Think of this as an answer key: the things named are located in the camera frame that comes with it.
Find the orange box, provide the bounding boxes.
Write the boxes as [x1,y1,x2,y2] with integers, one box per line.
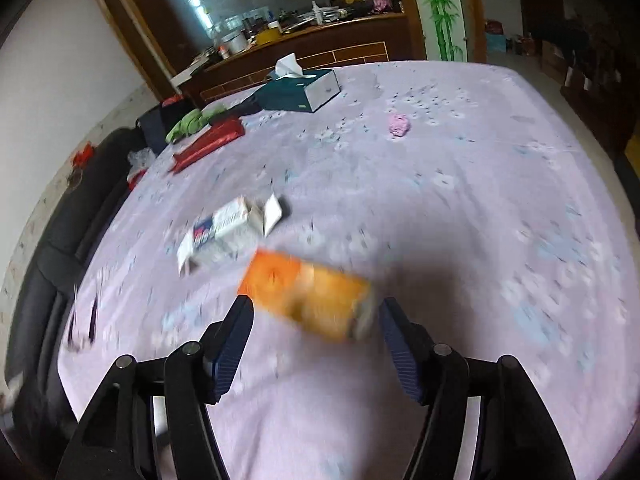
[238,249,378,341]

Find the white blue medicine box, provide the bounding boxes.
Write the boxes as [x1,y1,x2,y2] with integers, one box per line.
[177,194,283,275]

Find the eyeglasses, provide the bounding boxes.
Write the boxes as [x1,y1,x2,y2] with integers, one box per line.
[63,282,100,353]

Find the black sofa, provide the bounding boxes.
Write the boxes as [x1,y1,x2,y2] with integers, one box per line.
[3,127,146,408]

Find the floral purple bed sheet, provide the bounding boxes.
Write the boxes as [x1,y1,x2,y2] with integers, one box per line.
[58,62,639,479]

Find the clear plastic bag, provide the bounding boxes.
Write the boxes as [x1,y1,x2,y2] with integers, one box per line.
[127,148,156,181]

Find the dark bag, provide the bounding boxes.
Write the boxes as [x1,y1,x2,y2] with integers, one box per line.
[136,98,195,155]

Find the red flat pouch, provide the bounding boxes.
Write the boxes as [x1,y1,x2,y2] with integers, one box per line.
[169,117,245,174]

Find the green cloth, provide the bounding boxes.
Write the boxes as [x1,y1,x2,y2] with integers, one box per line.
[165,105,228,144]

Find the pink crumpled ball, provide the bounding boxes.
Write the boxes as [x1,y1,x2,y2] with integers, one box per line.
[388,114,411,138]

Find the teal tissue box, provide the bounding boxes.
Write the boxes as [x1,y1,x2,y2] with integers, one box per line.
[255,53,341,113]

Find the wooden headboard shelf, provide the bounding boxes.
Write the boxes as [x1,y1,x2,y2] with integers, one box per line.
[179,13,426,105]

